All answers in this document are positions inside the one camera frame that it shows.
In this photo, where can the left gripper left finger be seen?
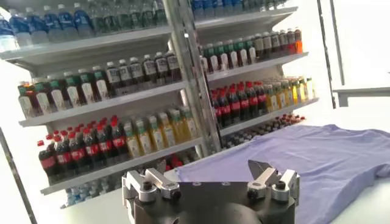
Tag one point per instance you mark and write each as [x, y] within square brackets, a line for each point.
[161, 182]

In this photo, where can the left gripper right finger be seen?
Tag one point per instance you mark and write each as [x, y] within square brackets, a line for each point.
[263, 182]

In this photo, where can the purple t-shirt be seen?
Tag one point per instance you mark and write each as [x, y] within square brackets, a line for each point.
[304, 158]

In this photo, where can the yellow juice bottle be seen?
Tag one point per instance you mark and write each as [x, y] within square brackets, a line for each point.
[189, 124]
[310, 88]
[287, 95]
[302, 90]
[178, 128]
[295, 92]
[269, 100]
[132, 144]
[155, 137]
[143, 141]
[278, 97]
[167, 132]

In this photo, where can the red cap cola bottle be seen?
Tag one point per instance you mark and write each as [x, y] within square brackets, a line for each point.
[105, 146]
[119, 141]
[77, 153]
[253, 99]
[225, 108]
[244, 102]
[261, 97]
[91, 149]
[235, 105]
[62, 158]
[47, 161]
[217, 111]

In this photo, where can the white metal shelf unit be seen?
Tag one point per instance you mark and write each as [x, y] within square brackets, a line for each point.
[259, 65]
[103, 105]

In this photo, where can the green neck red tea bottle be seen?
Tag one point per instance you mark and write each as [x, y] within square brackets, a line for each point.
[211, 59]
[58, 99]
[43, 102]
[251, 51]
[222, 58]
[73, 95]
[242, 53]
[26, 105]
[102, 89]
[233, 56]
[87, 92]
[203, 62]

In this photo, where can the beige label dark bottle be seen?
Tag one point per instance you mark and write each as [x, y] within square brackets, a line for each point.
[259, 45]
[267, 44]

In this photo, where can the green label water bottle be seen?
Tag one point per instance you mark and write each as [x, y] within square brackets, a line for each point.
[160, 13]
[98, 21]
[136, 16]
[111, 19]
[148, 15]
[124, 18]

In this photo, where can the blue label water bottle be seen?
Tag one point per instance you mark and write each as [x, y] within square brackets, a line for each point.
[19, 29]
[82, 19]
[6, 33]
[67, 21]
[36, 25]
[53, 24]

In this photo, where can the grey metal frame table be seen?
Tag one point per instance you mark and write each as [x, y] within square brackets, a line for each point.
[359, 91]

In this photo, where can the black window frame bar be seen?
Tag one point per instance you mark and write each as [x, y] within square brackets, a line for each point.
[326, 54]
[18, 179]

